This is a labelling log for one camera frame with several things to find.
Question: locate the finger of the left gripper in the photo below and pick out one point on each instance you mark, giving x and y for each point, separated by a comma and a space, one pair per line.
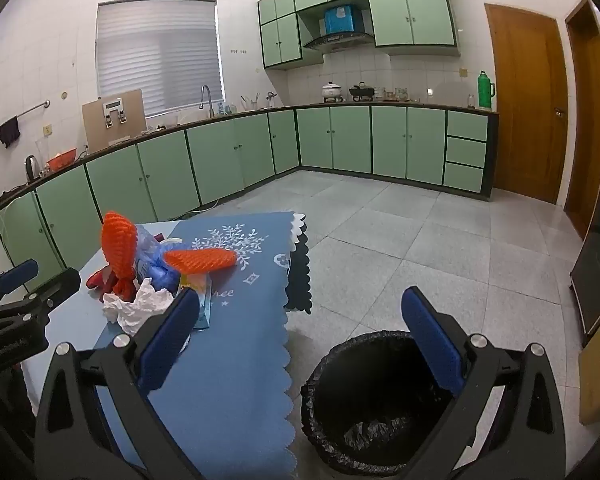
18, 276

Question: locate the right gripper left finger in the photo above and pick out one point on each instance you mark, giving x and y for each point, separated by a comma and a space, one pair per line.
95, 420

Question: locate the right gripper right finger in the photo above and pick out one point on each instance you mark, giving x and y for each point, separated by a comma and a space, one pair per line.
526, 439

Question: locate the red paper cup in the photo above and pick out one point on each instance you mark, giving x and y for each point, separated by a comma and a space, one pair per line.
103, 280

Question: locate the white tissue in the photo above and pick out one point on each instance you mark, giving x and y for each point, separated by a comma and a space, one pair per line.
132, 315

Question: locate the orange foam net sleeve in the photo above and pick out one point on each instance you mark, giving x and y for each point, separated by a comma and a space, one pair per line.
119, 240

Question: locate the blue plastic bag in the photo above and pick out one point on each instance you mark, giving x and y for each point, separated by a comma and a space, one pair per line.
149, 261

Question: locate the light blue snack wrapper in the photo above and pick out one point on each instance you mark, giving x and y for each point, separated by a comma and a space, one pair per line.
201, 283

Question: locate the green lower kitchen cabinets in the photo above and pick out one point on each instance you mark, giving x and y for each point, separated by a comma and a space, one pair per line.
167, 175

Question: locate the green kitchen cabinets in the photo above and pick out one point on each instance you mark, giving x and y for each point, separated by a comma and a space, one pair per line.
167, 175
301, 32

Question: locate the black trash bin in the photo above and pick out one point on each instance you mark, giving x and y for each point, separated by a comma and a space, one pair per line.
371, 403

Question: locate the green upper kitchen cabinets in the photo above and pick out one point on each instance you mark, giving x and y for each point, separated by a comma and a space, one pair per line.
301, 32

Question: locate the steel electric kettle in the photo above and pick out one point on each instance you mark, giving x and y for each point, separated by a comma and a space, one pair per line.
33, 168

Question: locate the orange plastic basin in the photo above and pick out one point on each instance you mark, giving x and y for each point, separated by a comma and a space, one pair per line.
61, 160

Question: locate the blue patterned tablecloth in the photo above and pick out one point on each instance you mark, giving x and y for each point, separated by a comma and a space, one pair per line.
225, 401

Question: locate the brown cardboard box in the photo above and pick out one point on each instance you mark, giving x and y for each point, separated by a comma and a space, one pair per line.
113, 118

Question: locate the chrome sink faucet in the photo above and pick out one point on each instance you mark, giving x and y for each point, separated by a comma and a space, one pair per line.
206, 104

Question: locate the window with white blinds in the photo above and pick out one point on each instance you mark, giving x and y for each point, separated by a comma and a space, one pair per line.
166, 48

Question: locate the brown wooden door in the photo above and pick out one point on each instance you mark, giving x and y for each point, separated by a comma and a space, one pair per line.
532, 99
584, 37

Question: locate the green thermos bottle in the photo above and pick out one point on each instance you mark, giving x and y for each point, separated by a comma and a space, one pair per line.
486, 90

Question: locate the white cooking pot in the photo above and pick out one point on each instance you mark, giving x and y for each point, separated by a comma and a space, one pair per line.
331, 93

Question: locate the black wok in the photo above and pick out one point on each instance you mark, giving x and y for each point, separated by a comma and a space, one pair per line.
362, 92

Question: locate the range hood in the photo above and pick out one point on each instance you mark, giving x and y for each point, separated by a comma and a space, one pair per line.
338, 41

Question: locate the blue box above hood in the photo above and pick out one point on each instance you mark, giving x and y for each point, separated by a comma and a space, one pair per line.
346, 18

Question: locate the dark cloth on rail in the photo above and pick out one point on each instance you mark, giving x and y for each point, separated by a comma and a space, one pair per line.
9, 132

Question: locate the metal towel rail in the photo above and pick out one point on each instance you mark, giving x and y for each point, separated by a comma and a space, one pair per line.
45, 104

